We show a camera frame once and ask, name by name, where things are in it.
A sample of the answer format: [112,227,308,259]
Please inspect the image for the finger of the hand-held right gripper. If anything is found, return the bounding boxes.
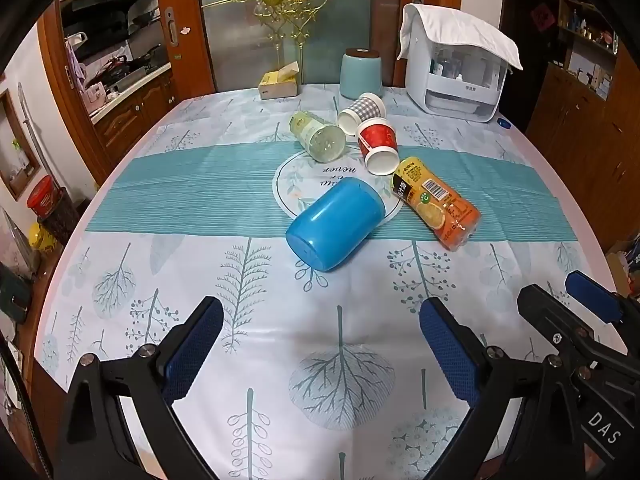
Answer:
[517,284,603,378]
[565,270,640,326]

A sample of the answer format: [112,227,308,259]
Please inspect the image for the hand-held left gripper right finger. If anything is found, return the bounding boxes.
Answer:
[419,297,598,480]

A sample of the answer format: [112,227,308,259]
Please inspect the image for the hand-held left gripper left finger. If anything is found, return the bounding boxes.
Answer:
[52,296,224,480]

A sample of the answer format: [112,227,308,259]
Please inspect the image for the blue plastic cup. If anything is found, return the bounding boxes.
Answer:
[286,178,387,273]

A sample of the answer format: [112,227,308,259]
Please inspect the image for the red paper cup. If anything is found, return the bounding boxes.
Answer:
[357,118,399,176]

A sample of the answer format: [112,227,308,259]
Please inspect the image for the grey checked paper cup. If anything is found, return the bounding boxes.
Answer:
[338,92,386,137]

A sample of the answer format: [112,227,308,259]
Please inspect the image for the cardboard box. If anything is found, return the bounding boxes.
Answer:
[605,232,640,303]

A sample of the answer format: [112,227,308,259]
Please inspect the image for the orange juice bottle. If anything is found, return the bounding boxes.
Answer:
[391,156,482,252]

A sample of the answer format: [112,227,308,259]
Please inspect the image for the tree print tablecloth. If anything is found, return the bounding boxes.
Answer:
[32,82,633,480]

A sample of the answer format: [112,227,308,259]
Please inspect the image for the dark woven basket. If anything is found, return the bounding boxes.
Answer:
[37,187,81,246]

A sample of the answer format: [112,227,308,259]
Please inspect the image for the red bucket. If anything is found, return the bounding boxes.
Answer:
[26,176,55,218]

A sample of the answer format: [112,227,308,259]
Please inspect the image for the white water dispenser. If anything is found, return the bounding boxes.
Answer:
[404,4,511,124]

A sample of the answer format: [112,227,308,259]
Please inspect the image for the wooden kitchen cabinet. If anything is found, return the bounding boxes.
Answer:
[90,67,178,153]

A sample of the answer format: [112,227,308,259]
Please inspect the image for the clear pale green bottle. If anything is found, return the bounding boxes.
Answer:
[290,111,347,163]

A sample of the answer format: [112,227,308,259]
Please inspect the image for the wooden display shelf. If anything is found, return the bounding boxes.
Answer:
[556,0,623,103]

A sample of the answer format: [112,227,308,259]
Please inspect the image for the yellow tissue box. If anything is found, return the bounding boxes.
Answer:
[258,61,301,100]

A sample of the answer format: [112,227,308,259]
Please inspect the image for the teal canister with brown lid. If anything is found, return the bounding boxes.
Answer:
[340,48,385,101]

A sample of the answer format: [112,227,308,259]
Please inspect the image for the white towel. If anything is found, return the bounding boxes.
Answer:
[397,3,524,71]

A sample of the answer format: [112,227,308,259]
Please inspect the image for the black frying pan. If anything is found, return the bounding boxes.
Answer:
[127,43,164,67]

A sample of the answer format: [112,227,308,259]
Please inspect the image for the black range hood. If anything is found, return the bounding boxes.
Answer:
[60,0,162,28]

